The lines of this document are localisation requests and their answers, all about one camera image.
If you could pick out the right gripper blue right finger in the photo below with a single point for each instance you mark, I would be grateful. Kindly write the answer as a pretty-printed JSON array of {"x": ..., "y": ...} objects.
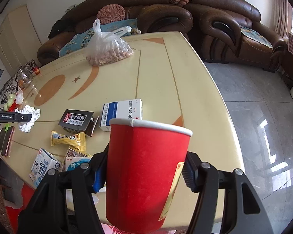
[{"x": 190, "y": 172}]

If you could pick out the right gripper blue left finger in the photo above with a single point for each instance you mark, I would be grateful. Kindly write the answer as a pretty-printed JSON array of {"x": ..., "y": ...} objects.
[{"x": 99, "y": 164}]

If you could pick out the blue cartoon medicine box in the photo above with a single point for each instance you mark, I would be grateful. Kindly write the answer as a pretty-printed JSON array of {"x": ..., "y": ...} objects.
[{"x": 73, "y": 162}]

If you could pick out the brown patterned box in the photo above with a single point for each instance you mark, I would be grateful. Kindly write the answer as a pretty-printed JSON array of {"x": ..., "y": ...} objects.
[{"x": 71, "y": 154}]

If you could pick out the gold snack wrapper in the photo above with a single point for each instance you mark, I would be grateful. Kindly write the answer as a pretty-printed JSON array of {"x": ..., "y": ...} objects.
[{"x": 77, "y": 141}]

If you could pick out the white tissue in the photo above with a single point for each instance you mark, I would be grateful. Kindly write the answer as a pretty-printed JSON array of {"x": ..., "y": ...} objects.
[{"x": 31, "y": 115}]

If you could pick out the black cardboard box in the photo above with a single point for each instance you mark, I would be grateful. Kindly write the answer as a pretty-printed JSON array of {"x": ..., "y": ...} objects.
[{"x": 78, "y": 121}]

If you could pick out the red paper cup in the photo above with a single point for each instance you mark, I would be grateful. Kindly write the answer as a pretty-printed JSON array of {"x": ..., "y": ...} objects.
[{"x": 144, "y": 164}]

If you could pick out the white milk carton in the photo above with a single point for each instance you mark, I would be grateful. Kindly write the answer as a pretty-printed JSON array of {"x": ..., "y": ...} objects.
[{"x": 43, "y": 162}]

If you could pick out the white blue medicine box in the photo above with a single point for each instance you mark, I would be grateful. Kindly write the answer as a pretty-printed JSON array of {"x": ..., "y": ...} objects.
[{"x": 127, "y": 109}]

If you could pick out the green clip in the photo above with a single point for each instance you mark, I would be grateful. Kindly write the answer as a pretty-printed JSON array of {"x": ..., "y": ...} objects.
[{"x": 6, "y": 127}]

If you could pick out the smartphone with pink case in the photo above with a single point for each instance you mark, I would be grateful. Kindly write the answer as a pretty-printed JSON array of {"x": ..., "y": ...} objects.
[{"x": 5, "y": 140}]

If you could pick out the floral patterned sofa cover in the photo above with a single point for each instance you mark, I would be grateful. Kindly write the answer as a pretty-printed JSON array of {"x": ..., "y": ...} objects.
[{"x": 10, "y": 87}]

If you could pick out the glass jar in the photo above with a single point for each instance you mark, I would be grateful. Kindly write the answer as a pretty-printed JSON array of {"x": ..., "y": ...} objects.
[{"x": 24, "y": 78}]

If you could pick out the small red cup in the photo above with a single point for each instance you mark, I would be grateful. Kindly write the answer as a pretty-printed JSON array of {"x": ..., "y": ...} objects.
[{"x": 37, "y": 71}]

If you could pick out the red plastic stool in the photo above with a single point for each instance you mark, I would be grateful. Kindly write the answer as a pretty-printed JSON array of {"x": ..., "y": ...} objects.
[{"x": 14, "y": 211}]

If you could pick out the cream wooden door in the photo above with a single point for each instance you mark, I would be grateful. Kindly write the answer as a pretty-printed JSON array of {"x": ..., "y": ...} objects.
[{"x": 19, "y": 41}]

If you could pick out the blue floral seat cover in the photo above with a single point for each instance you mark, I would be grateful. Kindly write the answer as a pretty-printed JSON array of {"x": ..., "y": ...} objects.
[{"x": 81, "y": 40}]

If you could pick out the plastic bag of peanuts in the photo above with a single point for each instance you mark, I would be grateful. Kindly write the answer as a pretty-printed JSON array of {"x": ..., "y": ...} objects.
[{"x": 107, "y": 47}]

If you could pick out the brown leather armchair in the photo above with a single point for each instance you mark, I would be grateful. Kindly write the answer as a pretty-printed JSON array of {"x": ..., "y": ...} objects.
[{"x": 230, "y": 31}]

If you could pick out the pink round cushion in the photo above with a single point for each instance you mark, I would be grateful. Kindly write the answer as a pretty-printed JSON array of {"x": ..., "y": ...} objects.
[{"x": 111, "y": 13}]

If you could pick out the brown leather sofa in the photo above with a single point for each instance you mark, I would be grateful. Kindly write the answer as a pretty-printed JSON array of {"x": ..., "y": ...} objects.
[{"x": 151, "y": 16}]

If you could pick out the beige window curtain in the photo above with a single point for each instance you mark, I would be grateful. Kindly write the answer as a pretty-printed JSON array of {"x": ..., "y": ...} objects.
[{"x": 282, "y": 20}]

